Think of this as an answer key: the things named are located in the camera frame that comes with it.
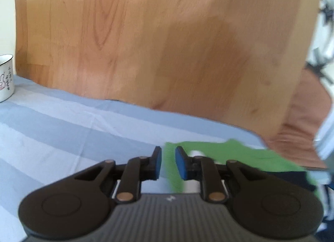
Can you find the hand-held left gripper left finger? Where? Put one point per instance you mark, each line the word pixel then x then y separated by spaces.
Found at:
pixel 158 164

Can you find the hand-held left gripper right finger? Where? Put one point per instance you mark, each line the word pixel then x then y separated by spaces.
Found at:
pixel 180 164

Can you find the green small garment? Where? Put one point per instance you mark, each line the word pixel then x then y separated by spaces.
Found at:
pixel 240 153

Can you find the blue striped bed sheet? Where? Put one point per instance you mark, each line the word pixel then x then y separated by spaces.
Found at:
pixel 52 129

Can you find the wooden headboard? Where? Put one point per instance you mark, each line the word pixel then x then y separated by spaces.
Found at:
pixel 156 40

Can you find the white enamel mug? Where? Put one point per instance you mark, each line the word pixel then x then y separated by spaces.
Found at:
pixel 5 80

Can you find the white black patterned cloth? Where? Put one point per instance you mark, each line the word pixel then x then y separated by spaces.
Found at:
pixel 325 22

